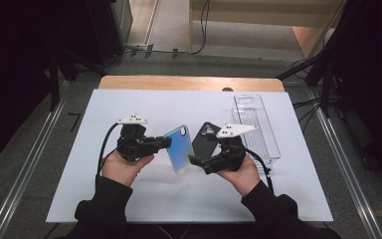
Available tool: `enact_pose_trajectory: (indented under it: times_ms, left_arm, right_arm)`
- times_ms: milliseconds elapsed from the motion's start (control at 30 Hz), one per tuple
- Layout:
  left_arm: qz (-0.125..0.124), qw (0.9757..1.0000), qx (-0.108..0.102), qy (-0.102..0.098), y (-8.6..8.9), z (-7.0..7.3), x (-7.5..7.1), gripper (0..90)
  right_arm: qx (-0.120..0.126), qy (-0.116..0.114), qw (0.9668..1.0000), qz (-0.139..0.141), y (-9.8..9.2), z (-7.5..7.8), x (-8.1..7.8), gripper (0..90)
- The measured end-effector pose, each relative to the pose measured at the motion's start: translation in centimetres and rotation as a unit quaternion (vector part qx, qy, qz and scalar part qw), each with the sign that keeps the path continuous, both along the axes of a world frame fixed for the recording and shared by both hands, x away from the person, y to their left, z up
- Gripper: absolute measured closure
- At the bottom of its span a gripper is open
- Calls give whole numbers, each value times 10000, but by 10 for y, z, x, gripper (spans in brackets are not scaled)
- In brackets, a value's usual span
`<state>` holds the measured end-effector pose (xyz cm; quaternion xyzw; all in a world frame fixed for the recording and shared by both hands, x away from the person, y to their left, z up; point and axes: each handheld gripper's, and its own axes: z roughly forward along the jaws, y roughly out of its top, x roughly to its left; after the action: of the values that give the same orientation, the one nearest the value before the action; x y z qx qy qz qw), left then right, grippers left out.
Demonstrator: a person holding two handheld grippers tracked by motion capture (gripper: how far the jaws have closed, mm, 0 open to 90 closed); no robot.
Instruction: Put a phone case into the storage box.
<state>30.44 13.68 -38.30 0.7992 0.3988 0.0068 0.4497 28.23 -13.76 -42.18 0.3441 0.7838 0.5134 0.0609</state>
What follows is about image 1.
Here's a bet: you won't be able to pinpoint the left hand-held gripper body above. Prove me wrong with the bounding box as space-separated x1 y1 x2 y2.
115 114 154 163

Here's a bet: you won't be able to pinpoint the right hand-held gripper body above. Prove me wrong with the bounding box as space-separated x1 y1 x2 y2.
212 122 260 173

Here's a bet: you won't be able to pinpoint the black phone case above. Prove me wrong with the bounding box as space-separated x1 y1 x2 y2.
191 121 224 161

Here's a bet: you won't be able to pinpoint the blue phone case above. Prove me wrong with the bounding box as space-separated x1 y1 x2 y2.
163 124 196 175

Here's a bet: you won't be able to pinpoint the clear plastic rack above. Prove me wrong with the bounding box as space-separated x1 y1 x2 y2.
231 94 283 168

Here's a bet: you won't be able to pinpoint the person's left hand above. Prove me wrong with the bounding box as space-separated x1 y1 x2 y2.
100 150 155 188

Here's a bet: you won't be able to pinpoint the person's right hand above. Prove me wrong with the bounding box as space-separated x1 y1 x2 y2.
216 153 262 198

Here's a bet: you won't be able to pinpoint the white board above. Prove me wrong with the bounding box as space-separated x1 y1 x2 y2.
45 88 334 223

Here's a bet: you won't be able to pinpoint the wooden table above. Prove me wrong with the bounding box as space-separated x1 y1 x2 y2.
97 75 286 93

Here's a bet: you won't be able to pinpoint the person's dark lap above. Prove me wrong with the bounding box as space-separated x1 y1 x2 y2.
125 223 257 239

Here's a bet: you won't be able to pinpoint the dark cabinet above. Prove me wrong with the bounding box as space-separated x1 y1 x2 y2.
85 0 133 66

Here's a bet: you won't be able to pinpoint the black tripod stand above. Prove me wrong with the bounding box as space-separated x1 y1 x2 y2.
276 49 337 120

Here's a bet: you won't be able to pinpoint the black curtain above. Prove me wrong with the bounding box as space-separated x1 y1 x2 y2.
324 0 382 178
0 0 93 168

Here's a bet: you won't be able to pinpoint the light wooden shelf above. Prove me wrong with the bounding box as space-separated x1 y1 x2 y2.
187 0 346 62

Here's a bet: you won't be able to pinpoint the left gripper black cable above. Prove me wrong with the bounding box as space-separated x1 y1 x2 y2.
95 121 123 187

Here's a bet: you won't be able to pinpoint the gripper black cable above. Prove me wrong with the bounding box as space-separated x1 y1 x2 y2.
245 147 276 194
95 121 123 187

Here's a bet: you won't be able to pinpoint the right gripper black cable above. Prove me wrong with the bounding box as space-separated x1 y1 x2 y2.
245 147 276 194

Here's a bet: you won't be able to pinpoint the black floor cables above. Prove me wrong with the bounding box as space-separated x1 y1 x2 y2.
291 96 326 133

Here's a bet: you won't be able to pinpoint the metal floor rail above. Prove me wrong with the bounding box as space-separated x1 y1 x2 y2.
0 99 66 239
307 89 382 239

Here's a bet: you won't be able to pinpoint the black hanging cable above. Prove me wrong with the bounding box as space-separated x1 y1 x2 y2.
190 0 212 56

